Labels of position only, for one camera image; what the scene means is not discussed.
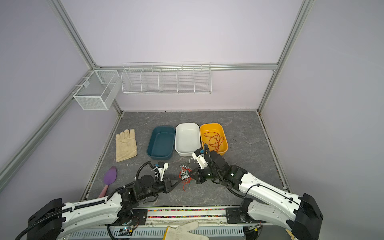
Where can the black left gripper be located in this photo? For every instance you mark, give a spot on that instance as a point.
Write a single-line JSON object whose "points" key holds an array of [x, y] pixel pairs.
{"points": [[168, 186]]}

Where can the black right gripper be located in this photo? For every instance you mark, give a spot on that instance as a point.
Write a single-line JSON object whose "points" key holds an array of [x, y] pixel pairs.
{"points": [[198, 176]]}

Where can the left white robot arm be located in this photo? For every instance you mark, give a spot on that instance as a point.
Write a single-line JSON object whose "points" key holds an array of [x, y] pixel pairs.
{"points": [[57, 220]]}

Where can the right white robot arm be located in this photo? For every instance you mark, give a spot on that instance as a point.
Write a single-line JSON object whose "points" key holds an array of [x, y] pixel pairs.
{"points": [[263, 202]]}

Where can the teal plastic bin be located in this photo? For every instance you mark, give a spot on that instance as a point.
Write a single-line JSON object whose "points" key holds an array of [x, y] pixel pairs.
{"points": [[162, 143]]}

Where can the white plastic bin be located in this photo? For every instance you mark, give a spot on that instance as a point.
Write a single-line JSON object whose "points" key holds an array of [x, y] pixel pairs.
{"points": [[187, 139]]}

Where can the yellow plastic bin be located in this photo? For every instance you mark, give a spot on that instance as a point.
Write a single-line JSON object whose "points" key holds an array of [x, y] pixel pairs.
{"points": [[214, 136]]}

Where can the white work glove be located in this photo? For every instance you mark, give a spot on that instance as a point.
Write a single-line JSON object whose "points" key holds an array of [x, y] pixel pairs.
{"points": [[183, 232]]}

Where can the cream fabric glove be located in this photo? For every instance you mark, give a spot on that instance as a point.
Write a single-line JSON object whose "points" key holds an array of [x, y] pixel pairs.
{"points": [[126, 146]]}

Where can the purple pink spatula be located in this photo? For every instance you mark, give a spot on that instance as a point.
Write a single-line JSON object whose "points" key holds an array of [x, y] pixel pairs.
{"points": [[109, 178]]}

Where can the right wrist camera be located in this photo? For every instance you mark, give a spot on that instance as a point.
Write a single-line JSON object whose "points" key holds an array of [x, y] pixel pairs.
{"points": [[199, 156]]}

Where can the colourful bead strip rail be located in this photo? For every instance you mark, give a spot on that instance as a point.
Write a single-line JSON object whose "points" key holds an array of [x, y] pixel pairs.
{"points": [[198, 212]]}

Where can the white wire wall shelf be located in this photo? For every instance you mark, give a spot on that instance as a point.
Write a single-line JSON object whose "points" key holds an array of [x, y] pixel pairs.
{"points": [[167, 78]]}

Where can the white wire mesh box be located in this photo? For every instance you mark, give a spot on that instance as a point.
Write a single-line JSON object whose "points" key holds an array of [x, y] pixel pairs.
{"points": [[99, 90]]}

